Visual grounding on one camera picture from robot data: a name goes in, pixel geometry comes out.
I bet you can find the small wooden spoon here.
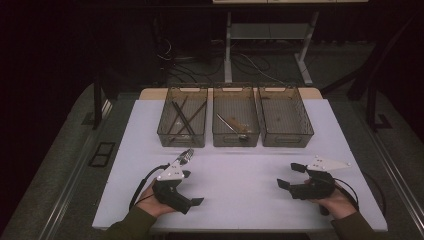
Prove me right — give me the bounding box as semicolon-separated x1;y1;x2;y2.
228;115;250;134

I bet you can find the person's left hand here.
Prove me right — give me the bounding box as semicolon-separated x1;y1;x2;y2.
136;181;178;219

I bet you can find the white floor cable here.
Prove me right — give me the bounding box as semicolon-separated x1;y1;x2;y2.
238;52;285;85

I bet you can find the metal fork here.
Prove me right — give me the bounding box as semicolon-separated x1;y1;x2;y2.
176;148;196;168

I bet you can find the white desk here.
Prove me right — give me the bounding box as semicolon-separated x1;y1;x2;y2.
212;0;369;87

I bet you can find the black rectangular floor frame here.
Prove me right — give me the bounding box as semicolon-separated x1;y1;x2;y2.
87;141;117;169

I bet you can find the translucent brown plastic bin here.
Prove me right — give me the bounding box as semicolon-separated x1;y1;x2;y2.
156;85;209;149
255;85;315;148
211;84;261;148

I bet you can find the person's right hand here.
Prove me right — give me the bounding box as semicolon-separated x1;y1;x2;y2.
304;178;358;221

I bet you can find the black metal stand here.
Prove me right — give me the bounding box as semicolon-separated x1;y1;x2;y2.
320;14;416;132
81;66;116;131

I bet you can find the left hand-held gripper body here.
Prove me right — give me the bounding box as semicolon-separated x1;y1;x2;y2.
151;162;195;215

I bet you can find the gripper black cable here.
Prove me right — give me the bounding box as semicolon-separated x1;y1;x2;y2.
129;163;171;211
333;177;361;212

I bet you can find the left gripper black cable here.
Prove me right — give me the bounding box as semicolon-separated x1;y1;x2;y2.
129;163;171;211

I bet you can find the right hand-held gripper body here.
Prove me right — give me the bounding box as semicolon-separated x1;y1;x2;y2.
288;154;352;201

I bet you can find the metal spoon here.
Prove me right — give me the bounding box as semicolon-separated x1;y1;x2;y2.
216;113;250;141

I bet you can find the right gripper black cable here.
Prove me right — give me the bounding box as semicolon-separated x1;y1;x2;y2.
333;177;361;212

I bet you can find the thin black cable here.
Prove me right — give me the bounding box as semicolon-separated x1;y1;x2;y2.
362;171;388;218

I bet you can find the metal floor rail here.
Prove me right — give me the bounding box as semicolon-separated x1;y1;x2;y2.
39;99;114;240
362;126;424;231

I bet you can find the tangle of black floor cables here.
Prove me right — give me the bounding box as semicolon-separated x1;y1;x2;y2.
155;38;284;86

